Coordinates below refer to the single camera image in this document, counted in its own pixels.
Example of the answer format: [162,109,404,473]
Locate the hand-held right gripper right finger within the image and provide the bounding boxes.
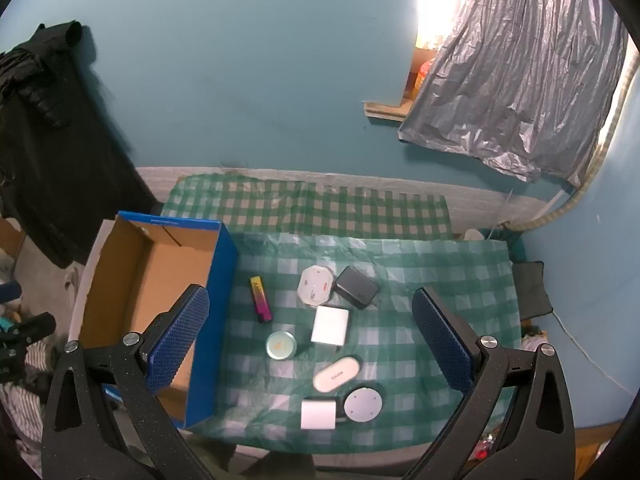
[405,286,577,480]

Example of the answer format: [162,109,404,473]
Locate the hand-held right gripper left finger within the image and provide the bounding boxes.
[41,284,211,480]

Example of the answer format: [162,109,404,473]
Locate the blue cardboard box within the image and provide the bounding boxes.
[74,211,240,430]

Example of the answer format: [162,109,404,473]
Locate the pink and yellow lighter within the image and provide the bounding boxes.
[249,276,274,324]

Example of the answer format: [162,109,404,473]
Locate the black round tape dispenser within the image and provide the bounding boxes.
[343,385,386,424]

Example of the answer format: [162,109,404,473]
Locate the teal round tin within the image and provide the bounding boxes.
[265,330,298,361]

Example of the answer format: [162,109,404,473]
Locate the white oval case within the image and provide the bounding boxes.
[312,355,363,394]

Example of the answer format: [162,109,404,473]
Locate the small white cube charger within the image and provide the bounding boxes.
[300,398,339,431]

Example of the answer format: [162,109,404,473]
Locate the green checkered tablecloth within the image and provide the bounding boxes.
[161,174,522,456]

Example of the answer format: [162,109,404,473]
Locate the black charger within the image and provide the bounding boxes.
[333,266,381,310]

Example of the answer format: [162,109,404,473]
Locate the dark cushion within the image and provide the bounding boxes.
[511,260,554,320]

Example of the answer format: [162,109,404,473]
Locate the white octagonal box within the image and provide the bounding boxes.
[297,265,334,307]

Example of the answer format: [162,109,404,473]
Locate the white mattress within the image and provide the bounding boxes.
[135,166,553,233]

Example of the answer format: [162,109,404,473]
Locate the striped grey white cloth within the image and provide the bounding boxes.
[0,332,66,453]

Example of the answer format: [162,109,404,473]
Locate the black hanging clothing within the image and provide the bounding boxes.
[0,20,157,269]

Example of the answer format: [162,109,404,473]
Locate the silver plastic sheet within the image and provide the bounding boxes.
[398,0,632,189]

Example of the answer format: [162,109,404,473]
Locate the white cable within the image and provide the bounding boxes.
[550,310,637,397]

